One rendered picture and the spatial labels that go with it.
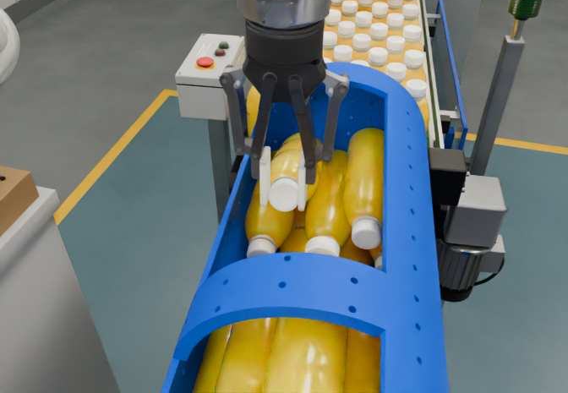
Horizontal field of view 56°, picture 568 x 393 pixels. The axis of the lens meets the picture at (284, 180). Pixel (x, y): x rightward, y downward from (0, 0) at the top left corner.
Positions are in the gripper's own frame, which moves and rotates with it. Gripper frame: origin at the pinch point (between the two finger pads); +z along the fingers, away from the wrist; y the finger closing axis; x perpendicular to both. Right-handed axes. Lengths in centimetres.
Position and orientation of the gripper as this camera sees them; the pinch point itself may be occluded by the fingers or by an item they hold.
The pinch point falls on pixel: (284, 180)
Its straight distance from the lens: 62.8
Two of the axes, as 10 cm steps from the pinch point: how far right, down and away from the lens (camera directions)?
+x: 1.6, -6.3, 7.6
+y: 9.9, 1.0, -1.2
